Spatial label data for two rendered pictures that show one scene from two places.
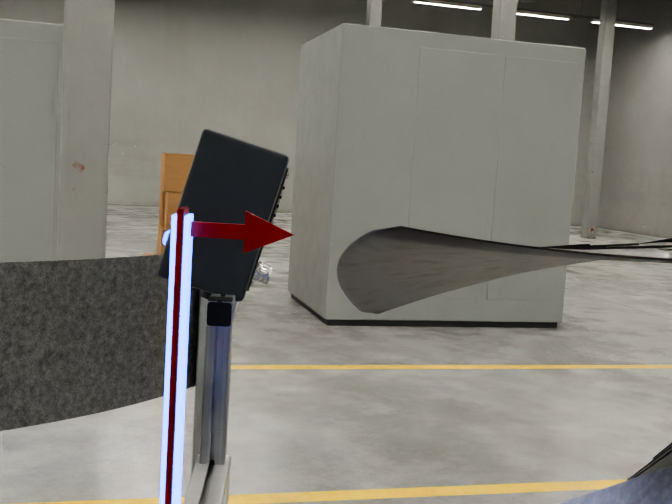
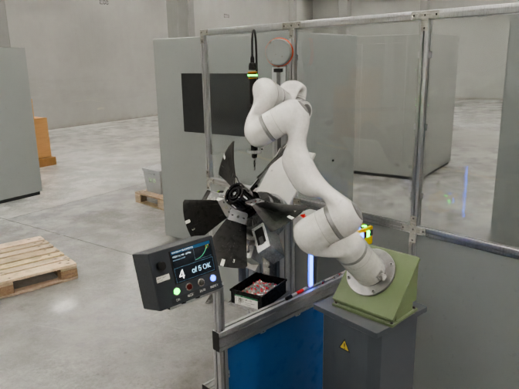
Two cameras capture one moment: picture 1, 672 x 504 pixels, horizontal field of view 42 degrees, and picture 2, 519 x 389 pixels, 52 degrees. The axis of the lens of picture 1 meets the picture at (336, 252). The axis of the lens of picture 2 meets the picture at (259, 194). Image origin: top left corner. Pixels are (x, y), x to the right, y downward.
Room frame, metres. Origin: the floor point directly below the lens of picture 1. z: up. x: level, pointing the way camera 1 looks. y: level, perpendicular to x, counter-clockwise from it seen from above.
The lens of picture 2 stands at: (2.05, 1.62, 1.85)
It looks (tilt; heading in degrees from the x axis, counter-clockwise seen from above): 14 degrees down; 230
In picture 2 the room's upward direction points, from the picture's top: 1 degrees counter-clockwise
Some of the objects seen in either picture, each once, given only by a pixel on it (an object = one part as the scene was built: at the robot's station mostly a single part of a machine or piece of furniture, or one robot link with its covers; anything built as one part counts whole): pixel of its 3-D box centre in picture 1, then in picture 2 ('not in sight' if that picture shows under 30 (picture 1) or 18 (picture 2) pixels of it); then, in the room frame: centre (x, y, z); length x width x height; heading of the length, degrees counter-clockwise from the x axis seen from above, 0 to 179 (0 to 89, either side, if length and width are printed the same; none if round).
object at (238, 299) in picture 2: not in sight; (259, 291); (0.67, -0.06, 0.85); 0.22 x 0.17 x 0.07; 18
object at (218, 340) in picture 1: (216, 380); (218, 306); (1.02, 0.13, 0.96); 0.03 x 0.03 x 0.20; 4
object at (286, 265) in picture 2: not in sight; (284, 290); (0.19, -0.42, 0.58); 0.09 x 0.05 x 1.15; 94
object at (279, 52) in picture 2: not in sight; (279, 52); (-0.05, -0.71, 1.88); 0.16 x 0.07 x 0.16; 129
